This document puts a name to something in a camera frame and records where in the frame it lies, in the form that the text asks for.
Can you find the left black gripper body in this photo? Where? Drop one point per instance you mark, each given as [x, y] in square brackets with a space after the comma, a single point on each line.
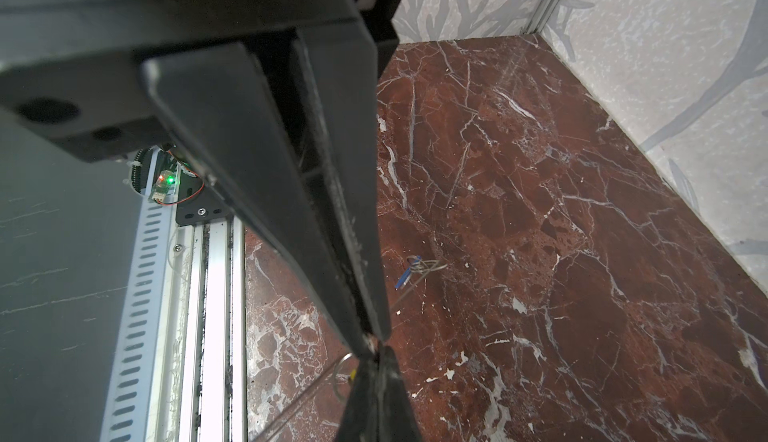
[70, 69]

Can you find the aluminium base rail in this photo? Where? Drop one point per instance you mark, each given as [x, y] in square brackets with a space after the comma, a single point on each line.
[179, 367]

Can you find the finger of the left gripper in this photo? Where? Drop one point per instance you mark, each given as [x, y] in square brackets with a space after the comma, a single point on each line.
[335, 70]
[217, 105]

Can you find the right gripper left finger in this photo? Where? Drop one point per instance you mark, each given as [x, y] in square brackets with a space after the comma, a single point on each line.
[360, 419]

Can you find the small circuit board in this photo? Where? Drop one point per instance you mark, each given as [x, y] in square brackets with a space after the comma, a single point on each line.
[164, 189]

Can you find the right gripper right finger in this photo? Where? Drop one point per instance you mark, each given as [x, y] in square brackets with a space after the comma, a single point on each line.
[397, 420]

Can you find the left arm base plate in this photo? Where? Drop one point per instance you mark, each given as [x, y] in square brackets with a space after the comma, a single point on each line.
[198, 206]

